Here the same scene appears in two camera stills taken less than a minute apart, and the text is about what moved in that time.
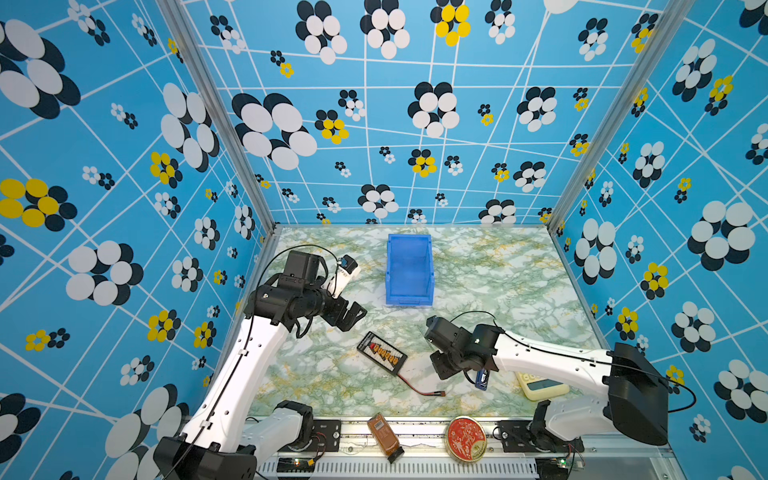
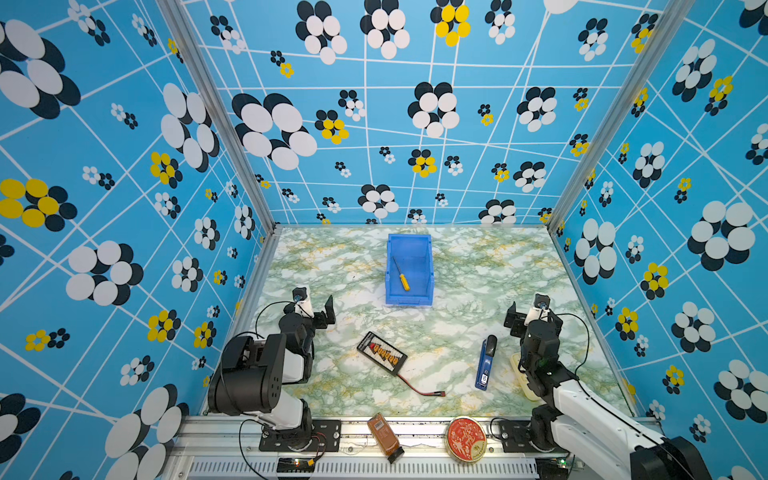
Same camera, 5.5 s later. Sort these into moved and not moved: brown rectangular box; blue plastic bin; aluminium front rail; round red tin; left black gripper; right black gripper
Moved: left black gripper; right black gripper
Not moved: aluminium front rail; blue plastic bin; round red tin; brown rectangular box
